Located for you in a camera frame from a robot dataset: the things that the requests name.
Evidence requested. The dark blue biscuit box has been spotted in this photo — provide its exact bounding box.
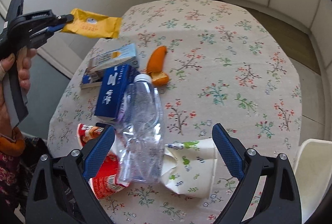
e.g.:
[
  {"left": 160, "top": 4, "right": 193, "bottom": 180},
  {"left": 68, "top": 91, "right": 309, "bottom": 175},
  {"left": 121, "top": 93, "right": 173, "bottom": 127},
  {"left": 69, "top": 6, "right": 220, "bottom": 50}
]
[{"left": 95, "top": 64, "right": 140, "bottom": 121}]

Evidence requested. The clear plastic water bottle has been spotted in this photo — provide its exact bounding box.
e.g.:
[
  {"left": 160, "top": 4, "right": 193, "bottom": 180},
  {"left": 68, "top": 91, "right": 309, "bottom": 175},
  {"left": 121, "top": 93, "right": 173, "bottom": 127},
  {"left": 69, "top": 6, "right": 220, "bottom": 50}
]
[{"left": 117, "top": 74, "right": 164, "bottom": 183}]

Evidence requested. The person left hand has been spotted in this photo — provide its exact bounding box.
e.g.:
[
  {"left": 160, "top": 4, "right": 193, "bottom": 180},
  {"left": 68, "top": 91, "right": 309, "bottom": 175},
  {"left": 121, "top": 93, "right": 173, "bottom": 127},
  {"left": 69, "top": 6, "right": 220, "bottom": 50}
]
[{"left": 1, "top": 47, "right": 37, "bottom": 138}]

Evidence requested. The light blue small box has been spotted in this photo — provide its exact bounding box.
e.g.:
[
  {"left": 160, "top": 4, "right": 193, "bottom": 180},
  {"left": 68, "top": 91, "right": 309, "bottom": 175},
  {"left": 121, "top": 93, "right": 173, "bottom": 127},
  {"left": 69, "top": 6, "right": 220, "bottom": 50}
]
[{"left": 80, "top": 43, "right": 139, "bottom": 89}]

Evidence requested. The orange peel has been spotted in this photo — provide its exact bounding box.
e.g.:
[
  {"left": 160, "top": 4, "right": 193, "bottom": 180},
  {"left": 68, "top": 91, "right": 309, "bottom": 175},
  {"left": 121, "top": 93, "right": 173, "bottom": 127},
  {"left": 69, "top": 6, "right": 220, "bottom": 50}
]
[{"left": 146, "top": 46, "right": 169, "bottom": 87}]

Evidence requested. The brown floor mat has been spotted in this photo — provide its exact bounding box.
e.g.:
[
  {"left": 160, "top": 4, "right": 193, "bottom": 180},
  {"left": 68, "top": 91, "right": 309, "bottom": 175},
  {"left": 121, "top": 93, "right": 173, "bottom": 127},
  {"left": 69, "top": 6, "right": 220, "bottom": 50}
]
[{"left": 246, "top": 8, "right": 321, "bottom": 75}]

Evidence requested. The person left forearm floral sleeve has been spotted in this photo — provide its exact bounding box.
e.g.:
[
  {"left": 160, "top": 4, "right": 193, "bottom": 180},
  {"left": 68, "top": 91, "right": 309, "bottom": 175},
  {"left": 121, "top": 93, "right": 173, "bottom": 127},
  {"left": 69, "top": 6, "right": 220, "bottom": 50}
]
[{"left": 0, "top": 127, "right": 50, "bottom": 217}]

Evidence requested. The floral tablecloth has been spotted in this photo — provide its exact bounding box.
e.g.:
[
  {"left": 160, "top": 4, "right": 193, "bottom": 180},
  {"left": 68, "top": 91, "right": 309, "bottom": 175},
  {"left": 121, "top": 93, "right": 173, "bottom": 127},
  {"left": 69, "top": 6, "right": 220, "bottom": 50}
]
[{"left": 48, "top": 0, "right": 302, "bottom": 223}]

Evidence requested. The red snack wrapper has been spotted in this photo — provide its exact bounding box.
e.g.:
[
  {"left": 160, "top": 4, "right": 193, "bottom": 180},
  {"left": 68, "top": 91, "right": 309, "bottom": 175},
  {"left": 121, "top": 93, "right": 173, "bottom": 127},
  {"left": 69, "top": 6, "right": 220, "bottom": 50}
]
[{"left": 77, "top": 123, "right": 130, "bottom": 200}]

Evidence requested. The white floral paper cup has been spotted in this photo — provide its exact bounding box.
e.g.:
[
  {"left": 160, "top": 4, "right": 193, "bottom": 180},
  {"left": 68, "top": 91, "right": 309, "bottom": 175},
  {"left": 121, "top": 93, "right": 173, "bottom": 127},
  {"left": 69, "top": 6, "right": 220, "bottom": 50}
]
[{"left": 160, "top": 138, "right": 218, "bottom": 198}]

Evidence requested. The white plastic trash bin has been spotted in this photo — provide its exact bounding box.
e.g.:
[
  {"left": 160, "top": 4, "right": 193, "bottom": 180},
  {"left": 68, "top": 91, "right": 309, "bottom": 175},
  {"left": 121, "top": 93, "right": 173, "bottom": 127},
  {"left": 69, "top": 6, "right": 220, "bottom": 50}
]
[{"left": 293, "top": 138, "right": 331, "bottom": 222}]

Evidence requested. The yellow snack wrapper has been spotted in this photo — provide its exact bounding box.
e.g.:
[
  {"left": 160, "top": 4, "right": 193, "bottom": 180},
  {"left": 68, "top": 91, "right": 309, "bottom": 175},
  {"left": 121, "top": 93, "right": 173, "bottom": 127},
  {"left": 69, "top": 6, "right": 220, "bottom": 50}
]
[{"left": 61, "top": 8, "right": 122, "bottom": 39}]

